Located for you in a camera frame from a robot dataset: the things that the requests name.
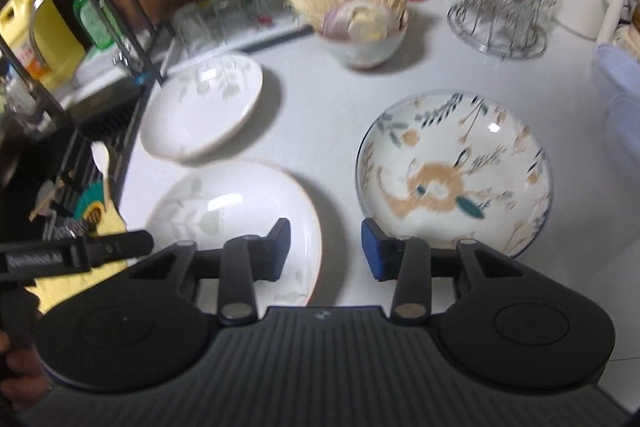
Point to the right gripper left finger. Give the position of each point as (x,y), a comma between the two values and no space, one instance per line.
(236,266)

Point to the white silicone spatula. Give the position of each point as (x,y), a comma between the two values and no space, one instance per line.
(101,158)

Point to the wire glass-cup rack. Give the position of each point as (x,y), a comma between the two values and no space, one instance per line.
(512,29)

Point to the translucent plastic container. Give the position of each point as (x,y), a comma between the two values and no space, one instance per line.
(615,74)

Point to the teal sunflower mat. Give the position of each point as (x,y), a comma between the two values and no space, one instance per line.
(90,205)

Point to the yellow oil bottle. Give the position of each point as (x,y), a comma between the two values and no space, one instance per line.
(42,41)

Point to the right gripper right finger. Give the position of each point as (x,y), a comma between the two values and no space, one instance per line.
(413,263)

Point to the green detergent bottle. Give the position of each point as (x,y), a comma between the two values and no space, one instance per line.
(89,19)

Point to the white bowl with vegetables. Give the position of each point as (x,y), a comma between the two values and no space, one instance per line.
(362,35)

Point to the floral fox-pattern plate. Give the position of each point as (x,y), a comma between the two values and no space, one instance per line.
(447,166)

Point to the white leaf-pattern plate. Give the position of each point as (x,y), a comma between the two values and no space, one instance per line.
(236,197)
(201,108)

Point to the left hand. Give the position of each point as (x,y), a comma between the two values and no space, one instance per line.
(27,383)

